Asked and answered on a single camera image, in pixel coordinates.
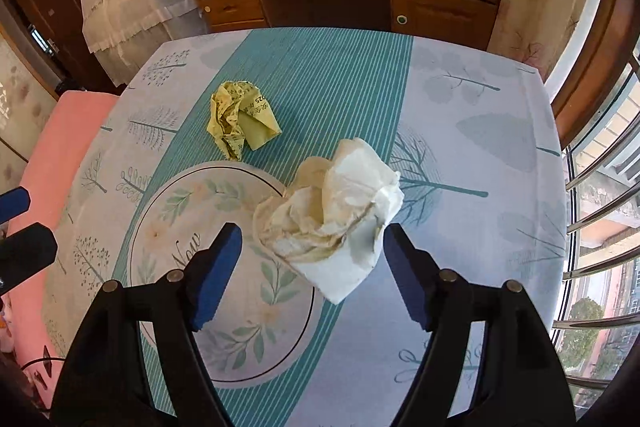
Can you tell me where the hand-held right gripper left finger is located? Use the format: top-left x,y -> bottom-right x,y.
50,222 -> 243,427

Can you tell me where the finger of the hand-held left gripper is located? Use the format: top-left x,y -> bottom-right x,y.
0,224 -> 59,296
0,186 -> 31,226

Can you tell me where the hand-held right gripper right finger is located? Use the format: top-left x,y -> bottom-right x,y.
384,223 -> 576,427

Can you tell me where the white tissue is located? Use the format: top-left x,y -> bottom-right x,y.
252,138 -> 405,305

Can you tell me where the pink blanket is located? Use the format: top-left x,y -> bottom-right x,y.
0,89 -> 121,408

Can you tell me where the yellow crumpled paper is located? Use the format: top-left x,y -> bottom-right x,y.
206,80 -> 282,162

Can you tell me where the metal window grille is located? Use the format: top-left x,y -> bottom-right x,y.
550,52 -> 640,408

